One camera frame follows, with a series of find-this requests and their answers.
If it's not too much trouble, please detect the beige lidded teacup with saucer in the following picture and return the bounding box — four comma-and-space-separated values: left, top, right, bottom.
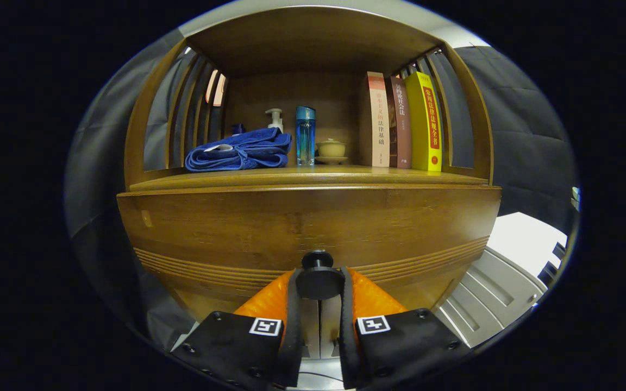
315, 138, 348, 165

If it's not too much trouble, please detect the yellow book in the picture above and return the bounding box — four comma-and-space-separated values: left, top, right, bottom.
404, 71, 443, 173

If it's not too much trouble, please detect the tall blue glass bottle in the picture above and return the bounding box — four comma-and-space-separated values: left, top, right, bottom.
296, 105, 317, 166

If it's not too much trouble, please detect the black drawer knob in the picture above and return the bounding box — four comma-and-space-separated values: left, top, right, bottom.
295, 250, 345, 300

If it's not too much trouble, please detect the orange and white book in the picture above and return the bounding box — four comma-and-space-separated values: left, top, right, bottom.
359, 71, 391, 168

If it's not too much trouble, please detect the wooden drawer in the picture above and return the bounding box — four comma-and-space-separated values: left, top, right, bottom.
116, 185, 503, 321

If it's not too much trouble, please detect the folded blue towel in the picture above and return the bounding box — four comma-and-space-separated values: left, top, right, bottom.
184, 127, 293, 173

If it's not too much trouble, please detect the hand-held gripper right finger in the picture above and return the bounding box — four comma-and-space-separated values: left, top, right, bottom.
337, 266, 471, 390

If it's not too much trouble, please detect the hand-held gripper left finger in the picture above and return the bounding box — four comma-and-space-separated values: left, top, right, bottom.
171, 267, 305, 389

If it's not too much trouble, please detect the wooden countertop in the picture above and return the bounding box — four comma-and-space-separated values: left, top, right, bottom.
128, 165, 490, 192

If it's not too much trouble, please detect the white pump bottle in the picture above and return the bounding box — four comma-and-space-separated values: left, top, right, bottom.
265, 108, 284, 134

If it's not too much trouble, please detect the white equipment case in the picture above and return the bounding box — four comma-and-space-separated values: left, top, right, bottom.
435, 212, 568, 348

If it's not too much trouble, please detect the wooden cabinet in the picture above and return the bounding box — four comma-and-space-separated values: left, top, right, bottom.
116, 5, 503, 359

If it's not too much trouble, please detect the brown book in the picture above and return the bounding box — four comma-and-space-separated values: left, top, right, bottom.
388, 76, 412, 169

